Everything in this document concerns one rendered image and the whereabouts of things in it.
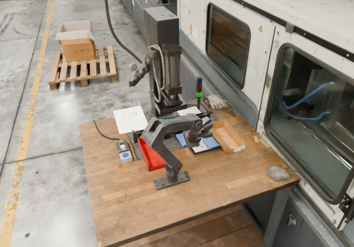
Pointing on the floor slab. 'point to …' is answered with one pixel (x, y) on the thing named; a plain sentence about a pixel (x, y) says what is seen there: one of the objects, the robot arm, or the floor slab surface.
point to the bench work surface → (182, 192)
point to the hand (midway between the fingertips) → (188, 145)
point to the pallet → (53, 79)
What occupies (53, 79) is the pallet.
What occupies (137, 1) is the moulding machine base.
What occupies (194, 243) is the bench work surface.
